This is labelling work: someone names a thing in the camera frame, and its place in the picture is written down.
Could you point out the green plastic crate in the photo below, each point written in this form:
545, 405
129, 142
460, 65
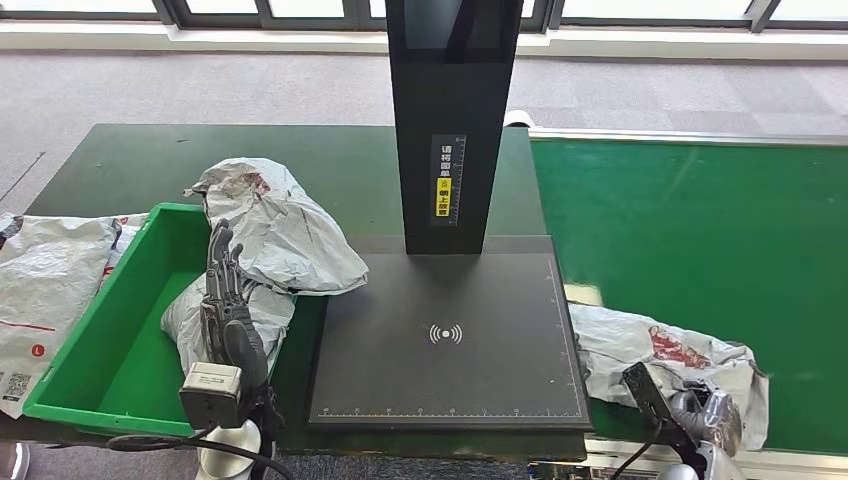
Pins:
132, 371

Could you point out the white poly mailer QR code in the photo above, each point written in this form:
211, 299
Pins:
46, 285

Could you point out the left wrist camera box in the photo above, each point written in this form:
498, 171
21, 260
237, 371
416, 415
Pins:
212, 397

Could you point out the dark window frame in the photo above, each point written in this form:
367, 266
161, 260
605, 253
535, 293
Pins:
212, 16

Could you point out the black inbound scanner machine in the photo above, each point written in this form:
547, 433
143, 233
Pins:
444, 378

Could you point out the yellow and grey ruler label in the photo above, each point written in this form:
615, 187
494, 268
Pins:
444, 199

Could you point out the white conveyor roller end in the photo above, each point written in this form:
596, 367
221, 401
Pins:
519, 118

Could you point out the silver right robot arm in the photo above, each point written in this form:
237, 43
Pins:
715, 467

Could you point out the white poly mailer red lettering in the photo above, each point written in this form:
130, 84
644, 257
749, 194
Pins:
129, 225

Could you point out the white rounded floor object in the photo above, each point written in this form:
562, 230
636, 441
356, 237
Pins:
13, 460

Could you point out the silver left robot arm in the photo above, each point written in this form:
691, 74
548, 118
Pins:
228, 457

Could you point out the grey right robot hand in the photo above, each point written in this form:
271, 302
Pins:
712, 417

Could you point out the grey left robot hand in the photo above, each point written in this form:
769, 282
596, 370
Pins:
232, 331

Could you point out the green conveyor belt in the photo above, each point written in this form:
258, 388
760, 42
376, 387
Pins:
662, 218

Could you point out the grey poly mailer parcel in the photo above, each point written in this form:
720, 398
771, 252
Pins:
285, 225
179, 324

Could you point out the pale poly mailer red print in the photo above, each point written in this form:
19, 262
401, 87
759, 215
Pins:
629, 344

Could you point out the white window sill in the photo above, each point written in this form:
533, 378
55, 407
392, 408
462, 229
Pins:
199, 36

